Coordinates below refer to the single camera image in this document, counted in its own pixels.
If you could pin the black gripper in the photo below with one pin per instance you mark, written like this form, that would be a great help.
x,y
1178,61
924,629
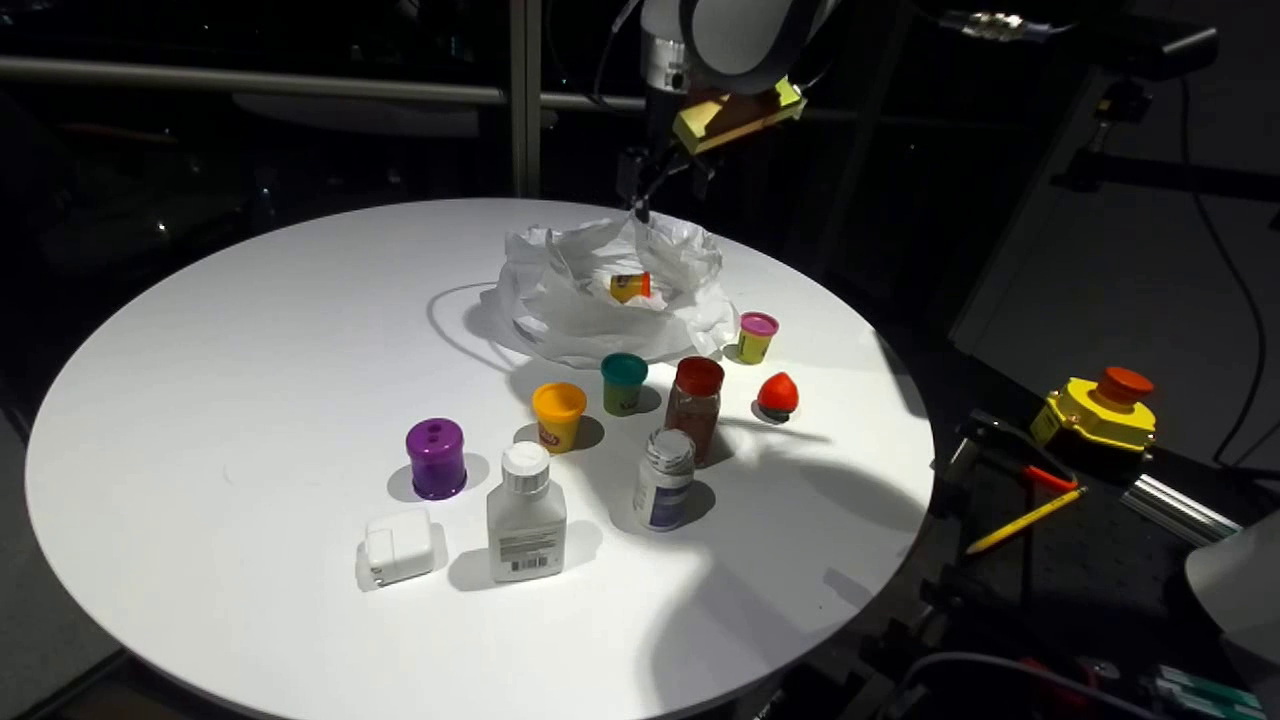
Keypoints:
x,y
668,127

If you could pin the white plastic bag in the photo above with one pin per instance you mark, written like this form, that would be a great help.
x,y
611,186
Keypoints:
x,y
573,323

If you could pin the yellow tub with pink lid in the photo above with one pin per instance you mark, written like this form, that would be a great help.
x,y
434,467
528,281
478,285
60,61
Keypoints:
x,y
759,335

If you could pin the teal play dough tub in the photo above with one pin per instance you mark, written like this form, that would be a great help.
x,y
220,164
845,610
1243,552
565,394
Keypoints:
x,y
621,383

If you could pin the purple plastic container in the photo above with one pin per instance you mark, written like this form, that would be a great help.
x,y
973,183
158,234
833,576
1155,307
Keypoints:
x,y
439,456

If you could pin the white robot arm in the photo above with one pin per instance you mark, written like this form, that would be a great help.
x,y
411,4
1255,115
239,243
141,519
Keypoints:
x,y
725,36

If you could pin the spice jar with red lid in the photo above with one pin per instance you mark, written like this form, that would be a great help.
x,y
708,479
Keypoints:
x,y
694,405

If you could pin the orange play dough tub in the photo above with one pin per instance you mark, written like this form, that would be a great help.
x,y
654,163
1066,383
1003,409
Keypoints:
x,y
558,414

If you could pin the white bottle with blue label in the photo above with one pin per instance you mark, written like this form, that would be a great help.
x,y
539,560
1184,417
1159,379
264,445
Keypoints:
x,y
667,482

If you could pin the square white bottle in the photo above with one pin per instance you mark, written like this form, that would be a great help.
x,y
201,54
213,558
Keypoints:
x,y
524,523

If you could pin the white power adapter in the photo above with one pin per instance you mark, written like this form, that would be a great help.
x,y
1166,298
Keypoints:
x,y
398,549

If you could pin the yellow emergency stop button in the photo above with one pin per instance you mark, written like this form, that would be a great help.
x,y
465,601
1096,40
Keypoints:
x,y
1096,409

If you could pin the yellow pencil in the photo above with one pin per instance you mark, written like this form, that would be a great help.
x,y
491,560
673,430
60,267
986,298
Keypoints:
x,y
1025,523

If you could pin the aluminium extrusion bar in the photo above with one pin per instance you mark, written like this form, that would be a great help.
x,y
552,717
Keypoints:
x,y
1180,504

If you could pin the white rounded cover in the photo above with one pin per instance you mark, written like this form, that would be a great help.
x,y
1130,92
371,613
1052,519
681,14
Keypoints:
x,y
1238,585

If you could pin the vertical metal post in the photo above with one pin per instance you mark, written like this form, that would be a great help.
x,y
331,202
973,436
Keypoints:
x,y
524,92

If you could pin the horizontal metal rail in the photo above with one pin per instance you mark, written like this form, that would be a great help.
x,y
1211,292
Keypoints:
x,y
264,80

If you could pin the black camera on mount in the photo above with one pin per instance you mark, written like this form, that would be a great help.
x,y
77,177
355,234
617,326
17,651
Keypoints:
x,y
1166,45

